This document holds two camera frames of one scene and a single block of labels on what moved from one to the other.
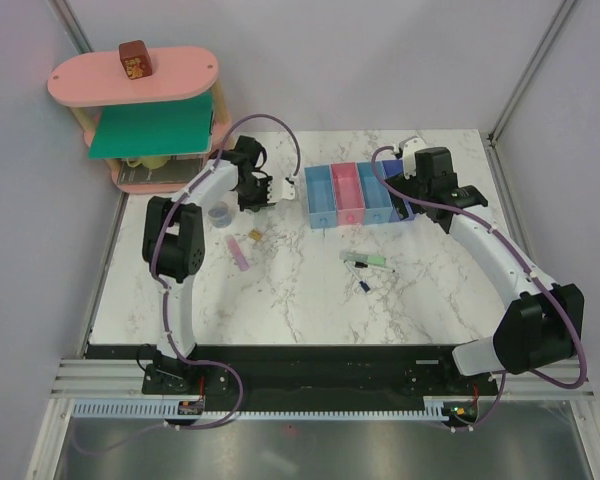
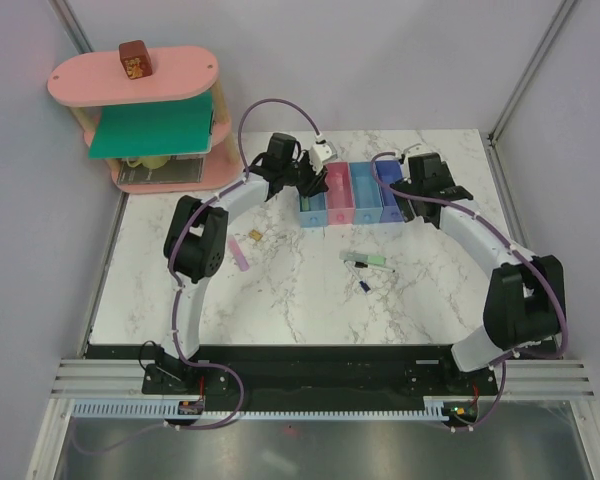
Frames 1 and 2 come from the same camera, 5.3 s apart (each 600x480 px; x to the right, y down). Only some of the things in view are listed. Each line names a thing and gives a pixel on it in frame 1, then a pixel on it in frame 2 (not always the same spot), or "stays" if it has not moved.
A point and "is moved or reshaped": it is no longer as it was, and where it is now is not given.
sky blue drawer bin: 376,194 is moved or reshaped
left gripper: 244,205 → 316,182
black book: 176,170 stays
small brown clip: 255,234 stays
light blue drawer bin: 320,196 is moved or reshaped
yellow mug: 148,162 stays
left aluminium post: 72,25 stays
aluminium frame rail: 120,378 stays
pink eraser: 239,255 stays
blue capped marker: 362,282 stays
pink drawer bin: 348,193 is moved or reshaped
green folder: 183,127 stays
